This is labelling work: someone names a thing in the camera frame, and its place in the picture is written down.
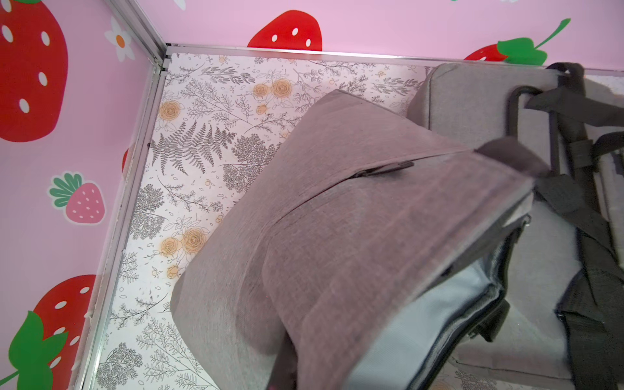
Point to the grey backpack with black straps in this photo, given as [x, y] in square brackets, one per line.
[552, 315]

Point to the aluminium frame post left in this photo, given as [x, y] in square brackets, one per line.
[138, 24]

